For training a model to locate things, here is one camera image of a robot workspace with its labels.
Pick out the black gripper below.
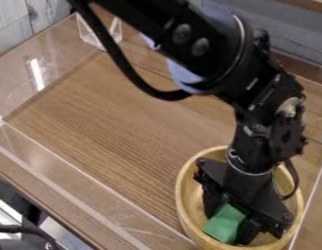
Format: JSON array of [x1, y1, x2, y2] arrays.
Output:
[[192, 149, 295, 245]]

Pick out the green rectangular block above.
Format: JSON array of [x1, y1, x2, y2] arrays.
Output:
[[201, 203, 245, 244]]

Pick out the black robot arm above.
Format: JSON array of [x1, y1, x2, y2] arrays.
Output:
[[69, 0, 308, 245]]

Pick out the brown wooden bowl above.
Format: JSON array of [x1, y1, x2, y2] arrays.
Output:
[[176, 146, 304, 250]]

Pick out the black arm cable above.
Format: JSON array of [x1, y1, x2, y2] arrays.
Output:
[[272, 159, 300, 201]]

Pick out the grey metal frame part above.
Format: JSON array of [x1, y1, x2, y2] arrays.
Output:
[[0, 194, 88, 250]]

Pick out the black cable lower left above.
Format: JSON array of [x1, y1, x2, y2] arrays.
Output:
[[0, 224, 60, 250]]

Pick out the clear acrylic corner bracket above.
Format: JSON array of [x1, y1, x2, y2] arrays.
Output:
[[76, 11, 124, 52]]

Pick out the clear acrylic enclosure wall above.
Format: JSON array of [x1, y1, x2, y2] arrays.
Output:
[[0, 17, 235, 250]]

